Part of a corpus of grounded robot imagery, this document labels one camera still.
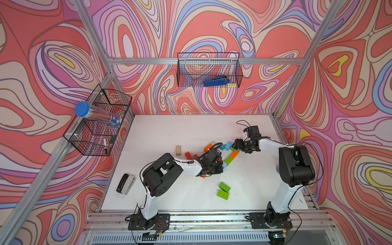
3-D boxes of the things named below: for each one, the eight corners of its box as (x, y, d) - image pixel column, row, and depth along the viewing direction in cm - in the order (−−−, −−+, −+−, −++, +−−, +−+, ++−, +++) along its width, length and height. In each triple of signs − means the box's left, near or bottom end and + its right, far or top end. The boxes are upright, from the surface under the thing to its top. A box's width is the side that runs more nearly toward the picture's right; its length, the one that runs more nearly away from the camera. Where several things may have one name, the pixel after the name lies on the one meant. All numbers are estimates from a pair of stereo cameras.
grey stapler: (117, 192, 85) (114, 189, 81) (127, 176, 91) (124, 173, 87) (128, 195, 84) (125, 193, 80) (137, 179, 90) (134, 175, 86)
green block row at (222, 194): (216, 196, 83) (216, 195, 82) (217, 190, 85) (217, 189, 84) (227, 200, 82) (228, 199, 80) (228, 194, 84) (229, 192, 82)
